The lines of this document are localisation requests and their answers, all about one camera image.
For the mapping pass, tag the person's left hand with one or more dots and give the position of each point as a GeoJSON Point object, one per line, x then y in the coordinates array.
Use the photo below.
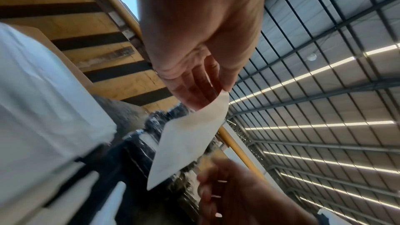
{"type": "Point", "coordinates": [200, 21]}

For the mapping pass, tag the person's right hand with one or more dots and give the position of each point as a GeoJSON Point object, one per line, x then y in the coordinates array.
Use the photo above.
{"type": "Point", "coordinates": [243, 199]}

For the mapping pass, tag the printed label paper sheet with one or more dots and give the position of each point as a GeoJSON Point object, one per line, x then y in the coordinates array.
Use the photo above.
{"type": "Point", "coordinates": [187, 140]}

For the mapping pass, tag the stack of white labels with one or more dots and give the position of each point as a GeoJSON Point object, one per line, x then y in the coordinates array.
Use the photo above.
{"type": "Point", "coordinates": [47, 108]}

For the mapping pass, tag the grey worn tape strip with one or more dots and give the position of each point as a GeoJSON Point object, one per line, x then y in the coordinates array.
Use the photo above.
{"type": "Point", "coordinates": [106, 54]}

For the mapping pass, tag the white ceiling lamp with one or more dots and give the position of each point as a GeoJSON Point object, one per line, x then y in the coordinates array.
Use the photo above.
{"type": "Point", "coordinates": [311, 56]}

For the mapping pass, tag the white backing paper strip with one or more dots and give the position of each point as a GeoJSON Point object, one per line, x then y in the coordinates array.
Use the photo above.
{"type": "Point", "coordinates": [78, 187]}
{"type": "Point", "coordinates": [114, 201]}

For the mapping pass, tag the yellow guard rail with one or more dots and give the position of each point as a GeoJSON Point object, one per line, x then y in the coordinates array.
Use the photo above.
{"type": "Point", "coordinates": [240, 154]}

